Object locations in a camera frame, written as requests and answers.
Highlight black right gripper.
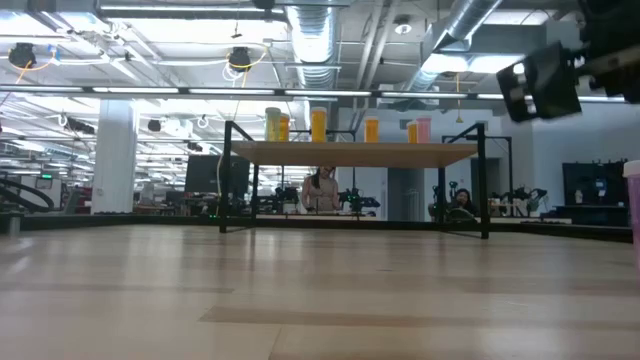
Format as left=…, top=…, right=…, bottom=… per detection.
left=496, top=0, right=640, bottom=124

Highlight pink medicine bottle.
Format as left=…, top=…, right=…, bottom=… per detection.
left=416, top=116, right=433, bottom=145
left=622, top=159, right=640, bottom=274

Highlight tall orange medicine bottle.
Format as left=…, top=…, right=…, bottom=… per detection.
left=310, top=106, right=328, bottom=144

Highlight pale green medicine bottle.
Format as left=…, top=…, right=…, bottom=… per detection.
left=264, top=106, right=282, bottom=143

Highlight dark background cabinet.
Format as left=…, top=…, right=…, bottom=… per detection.
left=562, top=160, right=631, bottom=209

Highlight background robot arms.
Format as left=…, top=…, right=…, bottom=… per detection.
left=492, top=182, right=549, bottom=216

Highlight person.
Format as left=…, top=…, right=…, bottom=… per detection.
left=301, top=166, right=342, bottom=214
left=448, top=188, right=477, bottom=217

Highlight black ceiling-mounted device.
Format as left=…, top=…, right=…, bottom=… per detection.
left=228, top=45, right=253, bottom=74
left=8, top=42, right=37, bottom=70

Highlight black background monitor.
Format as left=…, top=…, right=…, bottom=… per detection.
left=183, top=154, right=251, bottom=196

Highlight long ceiling light strip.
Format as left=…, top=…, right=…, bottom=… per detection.
left=0, top=84, right=640, bottom=104

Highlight silver slanted ventilation duct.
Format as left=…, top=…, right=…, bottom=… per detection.
left=399, top=0, right=504, bottom=96

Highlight wooden shelf with black frame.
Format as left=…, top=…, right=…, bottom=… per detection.
left=218, top=119, right=491, bottom=240

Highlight silver round ventilation duct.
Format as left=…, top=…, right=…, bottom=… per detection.
left=283, top=0, right=347, bottom=132

